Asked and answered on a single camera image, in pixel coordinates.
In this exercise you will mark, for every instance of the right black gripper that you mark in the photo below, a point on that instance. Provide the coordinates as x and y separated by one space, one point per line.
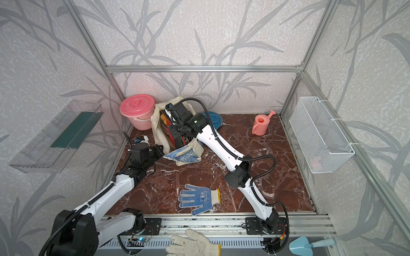
177 134

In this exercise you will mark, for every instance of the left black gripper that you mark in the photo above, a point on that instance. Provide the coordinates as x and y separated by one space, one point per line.
159 153

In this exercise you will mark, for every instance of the black red paddle case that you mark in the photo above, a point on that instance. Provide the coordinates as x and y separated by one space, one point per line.
179 140

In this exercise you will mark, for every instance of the blue paddle case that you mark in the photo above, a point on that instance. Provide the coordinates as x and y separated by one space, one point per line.
216 120

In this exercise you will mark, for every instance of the cream canvas tote bag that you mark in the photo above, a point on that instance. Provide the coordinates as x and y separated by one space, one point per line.
189 154

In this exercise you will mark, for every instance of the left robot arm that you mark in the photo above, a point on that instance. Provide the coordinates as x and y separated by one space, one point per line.
82 231

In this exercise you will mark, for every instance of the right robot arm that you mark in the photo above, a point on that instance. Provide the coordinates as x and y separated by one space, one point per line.
239 167

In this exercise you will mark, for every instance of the pink bucket with lid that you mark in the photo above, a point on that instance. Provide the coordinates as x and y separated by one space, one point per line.
138 109

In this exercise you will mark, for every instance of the blue dotted work glove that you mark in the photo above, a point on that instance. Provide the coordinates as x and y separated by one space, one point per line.
199 199

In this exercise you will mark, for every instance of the pink watering can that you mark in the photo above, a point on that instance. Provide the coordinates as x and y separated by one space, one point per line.
261 123

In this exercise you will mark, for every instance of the white knit work glove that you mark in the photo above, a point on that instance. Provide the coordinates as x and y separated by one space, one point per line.
194 244

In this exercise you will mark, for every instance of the light blue garden trowel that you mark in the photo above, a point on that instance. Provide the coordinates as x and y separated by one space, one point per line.
302 247

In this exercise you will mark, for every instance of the clear acrylic wall shelf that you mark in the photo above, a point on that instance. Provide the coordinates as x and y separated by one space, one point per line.
52 149

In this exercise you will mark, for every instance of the white wire mesh basket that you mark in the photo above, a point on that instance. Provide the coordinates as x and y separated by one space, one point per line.
322 142

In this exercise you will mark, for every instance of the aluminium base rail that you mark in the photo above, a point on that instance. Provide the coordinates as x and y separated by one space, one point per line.
231 224

